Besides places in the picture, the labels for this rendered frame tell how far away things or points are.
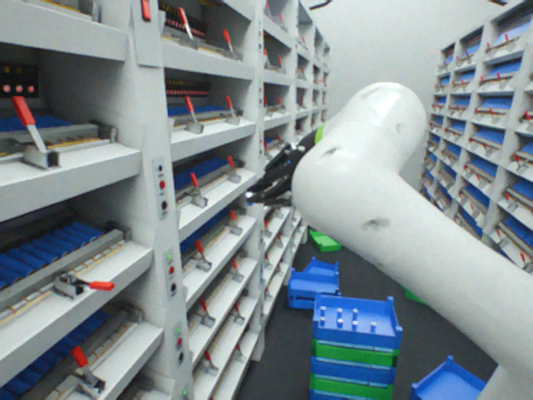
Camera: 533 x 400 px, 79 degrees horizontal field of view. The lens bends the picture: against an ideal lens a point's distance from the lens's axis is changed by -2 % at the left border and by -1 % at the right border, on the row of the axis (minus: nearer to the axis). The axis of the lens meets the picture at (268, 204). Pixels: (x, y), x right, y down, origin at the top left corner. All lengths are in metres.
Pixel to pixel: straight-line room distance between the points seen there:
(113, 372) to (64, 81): 0.54
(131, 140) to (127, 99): 0.07
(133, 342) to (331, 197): 0.55
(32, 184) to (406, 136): 0.45
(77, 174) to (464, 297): 0.50
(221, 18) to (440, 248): 1.14
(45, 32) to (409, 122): 0.46
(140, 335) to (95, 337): 0.09
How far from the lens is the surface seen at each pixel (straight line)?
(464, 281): 0.38
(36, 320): 0.55
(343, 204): 0.33
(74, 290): 0.56
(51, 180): 0.50
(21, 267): 0.61
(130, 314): 0.79
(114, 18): 0.65
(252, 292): 1.52
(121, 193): 0.69
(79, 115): 0.71
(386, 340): 1.28
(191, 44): 0.85
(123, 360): 0.74
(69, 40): 0.55
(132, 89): 0.64
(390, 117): 0.41
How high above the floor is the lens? 1.23
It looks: 18 degrees down
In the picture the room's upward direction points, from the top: straight up
